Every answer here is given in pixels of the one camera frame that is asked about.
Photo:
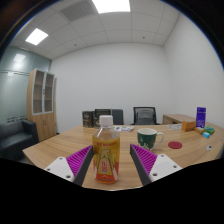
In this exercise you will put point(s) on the flat round red coaster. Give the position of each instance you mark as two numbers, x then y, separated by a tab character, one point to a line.
175	145

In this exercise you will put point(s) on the small blue box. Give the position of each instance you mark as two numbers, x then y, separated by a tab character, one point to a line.
206	134

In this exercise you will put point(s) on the orange-label drink bottle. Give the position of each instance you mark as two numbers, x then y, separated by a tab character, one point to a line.
106	153

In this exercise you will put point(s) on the ceiling air vent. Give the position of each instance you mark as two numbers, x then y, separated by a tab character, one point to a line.
77	10

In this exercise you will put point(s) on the orange cardboard box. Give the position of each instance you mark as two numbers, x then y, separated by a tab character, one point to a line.
188	126

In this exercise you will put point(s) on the green packet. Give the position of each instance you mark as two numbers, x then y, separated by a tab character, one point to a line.
210	130

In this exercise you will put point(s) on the black sofa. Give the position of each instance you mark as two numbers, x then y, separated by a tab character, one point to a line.
16	136

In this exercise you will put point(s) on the dark solid-back office chair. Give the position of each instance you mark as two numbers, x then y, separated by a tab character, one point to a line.
118	116

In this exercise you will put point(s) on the wooden shelf cabinet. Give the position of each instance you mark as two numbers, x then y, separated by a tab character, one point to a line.
45	125

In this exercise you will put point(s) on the small ceiling light panel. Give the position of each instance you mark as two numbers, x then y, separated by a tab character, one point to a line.
36	36

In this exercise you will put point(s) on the small tan box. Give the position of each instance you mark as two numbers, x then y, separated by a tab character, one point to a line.
199	130

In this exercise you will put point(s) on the large ceiling light panel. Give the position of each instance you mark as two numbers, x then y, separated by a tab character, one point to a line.
111	5

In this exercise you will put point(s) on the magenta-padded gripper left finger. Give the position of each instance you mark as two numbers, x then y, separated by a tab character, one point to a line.
60	166

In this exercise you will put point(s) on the purple standing box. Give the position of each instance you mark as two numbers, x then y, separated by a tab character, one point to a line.
201	117

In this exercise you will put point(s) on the black mesh-back office chair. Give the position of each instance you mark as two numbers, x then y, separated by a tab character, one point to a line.
144	116

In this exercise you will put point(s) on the green and white mug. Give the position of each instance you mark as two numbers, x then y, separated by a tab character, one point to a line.
146	138

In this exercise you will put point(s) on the wooden side desk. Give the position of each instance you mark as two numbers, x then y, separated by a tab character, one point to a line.
175	118

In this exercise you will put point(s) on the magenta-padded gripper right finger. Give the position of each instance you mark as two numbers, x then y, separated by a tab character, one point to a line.
163	165

